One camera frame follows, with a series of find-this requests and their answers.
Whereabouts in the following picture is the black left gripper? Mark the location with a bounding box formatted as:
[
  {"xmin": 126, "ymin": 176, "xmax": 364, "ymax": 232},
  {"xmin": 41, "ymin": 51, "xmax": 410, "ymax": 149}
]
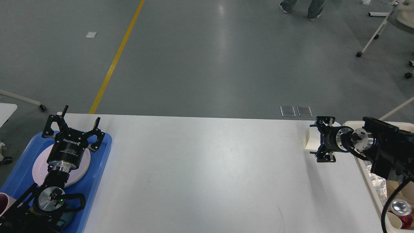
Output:
[{"xmin": 42, "ymin": 105, "xmax": 106, "ymax": 173}]

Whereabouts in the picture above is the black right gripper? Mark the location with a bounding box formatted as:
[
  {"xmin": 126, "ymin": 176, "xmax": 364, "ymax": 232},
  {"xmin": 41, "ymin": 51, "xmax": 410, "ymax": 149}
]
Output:
[{"xmin": 309, "ymin": 116, "xmax": 354, "ymax": 163}]

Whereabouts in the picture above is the white paper cup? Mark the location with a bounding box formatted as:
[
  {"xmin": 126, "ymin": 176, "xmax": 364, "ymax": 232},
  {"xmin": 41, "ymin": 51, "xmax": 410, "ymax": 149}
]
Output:
[
  {"xmin": 303, "ymin": 127, "xmax": 321, "ymax": 152},
  {"xmin": 386, "ymin": 212, "xmax": 402, "ymax": 230}
]

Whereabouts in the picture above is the pink plate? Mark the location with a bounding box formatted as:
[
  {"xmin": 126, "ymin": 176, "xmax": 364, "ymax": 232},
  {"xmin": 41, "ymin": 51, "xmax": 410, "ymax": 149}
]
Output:
[{"xmin": 32, "ymin": 145, "xmax": 91, "ymax": 187}]

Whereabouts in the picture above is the aluminium foil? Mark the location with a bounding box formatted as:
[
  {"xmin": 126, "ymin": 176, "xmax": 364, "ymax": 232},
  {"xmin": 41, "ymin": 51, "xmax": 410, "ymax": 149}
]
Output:
[{"xmin": 363, "ymin": 161, "xmax": 388, "ymax": 205}]

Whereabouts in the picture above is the brown paper bag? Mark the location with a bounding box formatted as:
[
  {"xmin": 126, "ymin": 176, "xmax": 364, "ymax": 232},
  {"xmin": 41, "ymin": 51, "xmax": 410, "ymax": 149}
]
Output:
[{"xmin": 386, "ymin": 180, "xmax": 414, "ymax": 207}]

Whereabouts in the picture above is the crushed red soda can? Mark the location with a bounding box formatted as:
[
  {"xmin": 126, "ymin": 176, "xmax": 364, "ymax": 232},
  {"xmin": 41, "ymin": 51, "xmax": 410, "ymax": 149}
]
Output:
[{"xmin": 390, "ymin": 199, "xmax": 413, "ymax": 229}]

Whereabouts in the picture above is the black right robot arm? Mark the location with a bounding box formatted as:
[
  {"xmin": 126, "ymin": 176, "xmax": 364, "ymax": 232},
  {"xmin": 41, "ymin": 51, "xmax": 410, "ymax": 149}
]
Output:
[{"xmin": 311, "ymin": 116, "xmax": 414, "ymax": 233}]

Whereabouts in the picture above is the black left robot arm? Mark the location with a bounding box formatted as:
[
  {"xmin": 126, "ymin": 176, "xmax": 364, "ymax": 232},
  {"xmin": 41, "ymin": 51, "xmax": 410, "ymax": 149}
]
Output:
[{"xmin": 1, "ymin": 105, "xmax": 105, "ymax": 233}]

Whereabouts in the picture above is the right floor outlet cover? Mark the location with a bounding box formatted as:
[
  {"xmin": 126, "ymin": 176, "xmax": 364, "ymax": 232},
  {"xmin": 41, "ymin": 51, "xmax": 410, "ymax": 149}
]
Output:
[{"xmin": 296, "ymin": 106, "xmax": 312, "ymax": 117}]

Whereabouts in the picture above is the floor outlet cover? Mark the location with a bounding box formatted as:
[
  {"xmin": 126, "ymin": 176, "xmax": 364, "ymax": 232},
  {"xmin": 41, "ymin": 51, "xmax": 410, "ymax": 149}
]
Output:
[
  {"xmin": 296, "ymin": 106, "xmax": 312, "ymax": 117},
  {"xmin": 280, "ymin": 106, "xmax": 296, "ymax": 117}
]

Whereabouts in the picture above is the white stand leg left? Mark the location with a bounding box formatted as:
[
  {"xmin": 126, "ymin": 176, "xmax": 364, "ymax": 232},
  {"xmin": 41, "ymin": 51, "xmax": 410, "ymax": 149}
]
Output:
[{"xmin": 0, "ymin": 89, "xmax": 47, "ymax": 112}]

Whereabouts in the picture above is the white stand leg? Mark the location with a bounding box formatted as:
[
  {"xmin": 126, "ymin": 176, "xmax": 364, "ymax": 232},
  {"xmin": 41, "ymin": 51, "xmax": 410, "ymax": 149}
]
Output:
[
  {"xmin": 0, "ymin": 89, "xmax": 47, "ymax": 112},
  {"xmin": 379, "ymin": 96, "xmax": 414, "ymax": 121}
]

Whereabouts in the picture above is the left floor outlet cover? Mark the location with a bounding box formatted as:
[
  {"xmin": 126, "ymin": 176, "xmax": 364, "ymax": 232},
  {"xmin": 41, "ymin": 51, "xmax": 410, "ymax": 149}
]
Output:
[{"xmin": 280, "ymin": 106, "xmax": 296, "ymax": 117}]

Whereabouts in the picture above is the blue plastic tray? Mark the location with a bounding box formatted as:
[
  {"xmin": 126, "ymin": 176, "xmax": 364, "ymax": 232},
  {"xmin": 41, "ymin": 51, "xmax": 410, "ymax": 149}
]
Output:
[{"xmin": 0, "ymin": 132, "xmax": 112, "ymax": 233}]

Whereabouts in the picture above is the white side table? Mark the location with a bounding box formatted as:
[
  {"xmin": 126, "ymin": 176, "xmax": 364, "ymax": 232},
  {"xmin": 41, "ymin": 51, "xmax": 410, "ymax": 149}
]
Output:
[{"xmin": 0, "ymin": 102, "xmax": 17, "ymax": 165}]

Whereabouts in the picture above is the beige plastic bin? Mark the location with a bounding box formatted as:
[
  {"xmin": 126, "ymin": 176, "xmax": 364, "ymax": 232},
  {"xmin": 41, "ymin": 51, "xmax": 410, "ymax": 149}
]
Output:
[{"xmin": 343, "ymin": 121, "xmax": 414, "ymax": 233}]

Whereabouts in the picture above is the pink ribbed cup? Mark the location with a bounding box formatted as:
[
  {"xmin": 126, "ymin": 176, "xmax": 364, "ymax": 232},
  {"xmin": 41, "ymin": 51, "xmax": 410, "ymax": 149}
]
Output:
[{"xmin": 0, "ymin": 192, "xmax": 16, "ymax": 216}]

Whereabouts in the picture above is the white stand leg right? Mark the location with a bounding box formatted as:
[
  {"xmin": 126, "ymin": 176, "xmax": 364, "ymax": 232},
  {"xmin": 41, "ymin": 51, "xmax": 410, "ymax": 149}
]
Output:
[{"xmin": 379, "ymin": 96, "xmax": 414, "ymax": 121}]

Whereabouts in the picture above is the person in jeans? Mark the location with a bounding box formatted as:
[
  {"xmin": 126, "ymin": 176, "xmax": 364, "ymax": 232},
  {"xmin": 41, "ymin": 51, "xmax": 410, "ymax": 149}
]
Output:
[{"xmin": 279, "ymin": 0, "xmax": 327, "ymax": 21}]

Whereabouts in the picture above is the white rolling stand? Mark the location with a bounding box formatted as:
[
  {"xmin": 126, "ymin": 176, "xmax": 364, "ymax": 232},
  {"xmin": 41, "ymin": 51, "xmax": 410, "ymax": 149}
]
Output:
[{"xmin": 356, "ymin": 0, "xmax": 413, "ymax": 57}]

